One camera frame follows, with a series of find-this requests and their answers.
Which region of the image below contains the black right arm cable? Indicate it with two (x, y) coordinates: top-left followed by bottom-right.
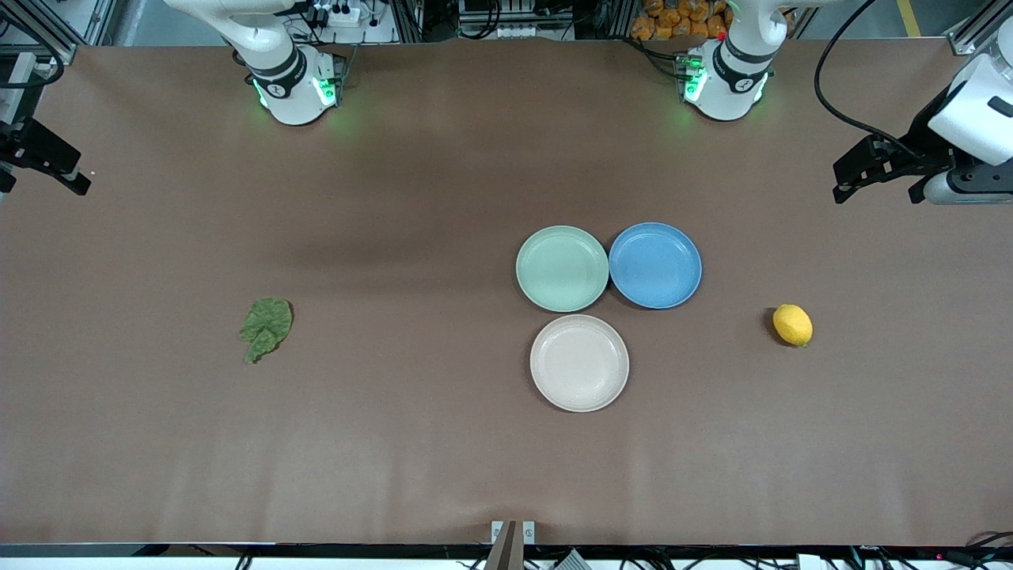
(0, 47), (65, 89)

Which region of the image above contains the aluminium frame profile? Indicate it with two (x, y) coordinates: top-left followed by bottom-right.
(0, 0), (80, 66)
(947, 0), (1013, 56)

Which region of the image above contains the green lettuce leaf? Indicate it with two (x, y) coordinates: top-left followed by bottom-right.
(239, 298), (294, 365)

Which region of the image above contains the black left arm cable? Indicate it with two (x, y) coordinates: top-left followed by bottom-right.
(814, 0), (927, 163)

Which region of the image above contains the grey equipment rack box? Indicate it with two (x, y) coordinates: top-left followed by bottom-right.
(457, 0), (575, 40)

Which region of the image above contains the yellow lemon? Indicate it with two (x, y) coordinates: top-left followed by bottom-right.
(772, 304), (814, 348)

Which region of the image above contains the white power strip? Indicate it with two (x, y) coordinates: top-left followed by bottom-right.
(305, 0), (373, 29)

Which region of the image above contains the light green plate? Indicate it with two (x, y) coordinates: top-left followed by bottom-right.
(516, 226), (610, 314)

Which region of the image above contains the blue plate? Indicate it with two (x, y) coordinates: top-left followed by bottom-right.
(609, 222), (703, 310)

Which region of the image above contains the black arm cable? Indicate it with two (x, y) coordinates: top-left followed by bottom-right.
(0, 47), (65, 89)
(814, 0), (927, 163)

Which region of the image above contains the brown camera pole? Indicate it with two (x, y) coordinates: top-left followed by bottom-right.
(484, 520), (519, 570)

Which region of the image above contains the beige plate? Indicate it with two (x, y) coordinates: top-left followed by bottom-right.
(529, 314), (630, 413)

